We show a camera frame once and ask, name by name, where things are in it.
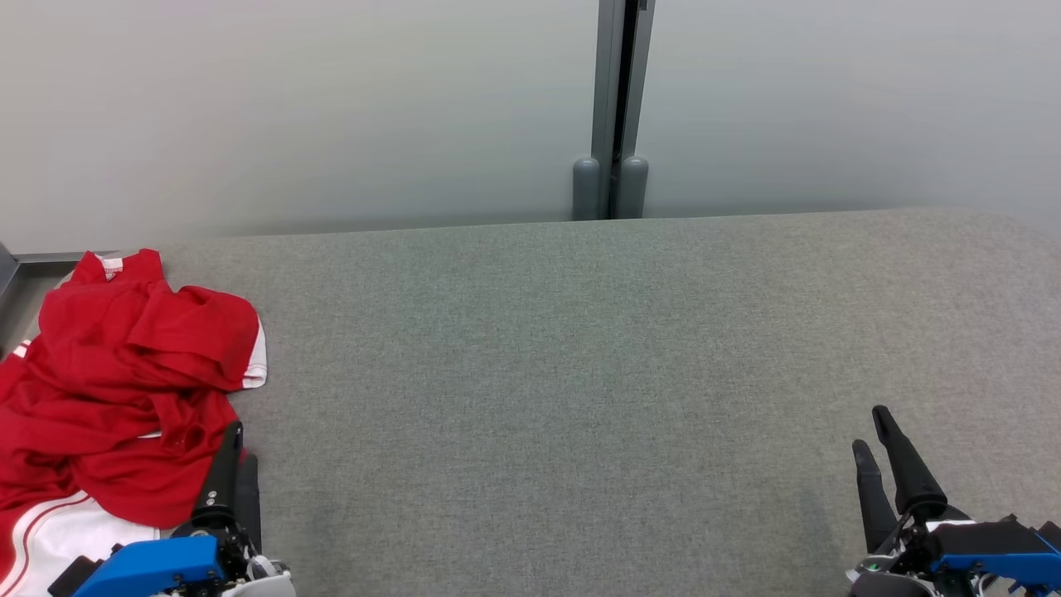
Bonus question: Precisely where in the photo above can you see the blue left camera mount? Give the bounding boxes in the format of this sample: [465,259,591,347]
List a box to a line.
[73,535,229,597]

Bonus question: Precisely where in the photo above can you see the grey metal partition post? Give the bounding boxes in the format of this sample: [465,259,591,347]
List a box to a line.
[590,0,656,221]

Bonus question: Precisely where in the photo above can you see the grey metal floor rail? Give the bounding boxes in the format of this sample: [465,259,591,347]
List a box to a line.
[0,242,92,353]

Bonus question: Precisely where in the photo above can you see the red shorts with white stripes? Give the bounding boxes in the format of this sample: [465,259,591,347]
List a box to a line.
[37,249,269,395]

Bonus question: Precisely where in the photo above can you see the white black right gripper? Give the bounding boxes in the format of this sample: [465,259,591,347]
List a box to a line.
[845,405,981,597]

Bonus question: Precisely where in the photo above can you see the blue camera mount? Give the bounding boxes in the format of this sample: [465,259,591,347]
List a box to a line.
[928,516,1061,585]
[73,535,229,597]

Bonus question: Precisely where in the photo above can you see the red shirt with white sleeves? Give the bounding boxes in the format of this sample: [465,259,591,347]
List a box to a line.
[0,332,250,597]

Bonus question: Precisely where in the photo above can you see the grey cylindrical post foot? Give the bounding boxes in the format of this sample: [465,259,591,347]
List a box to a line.
[618,156,649,220]
[572,158,601,221]

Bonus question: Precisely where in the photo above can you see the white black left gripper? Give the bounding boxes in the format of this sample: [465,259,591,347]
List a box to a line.
[170,421,297,597]

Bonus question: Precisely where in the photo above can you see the blue right camera mount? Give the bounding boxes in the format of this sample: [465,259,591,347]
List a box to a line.
[928,516,1061,585]

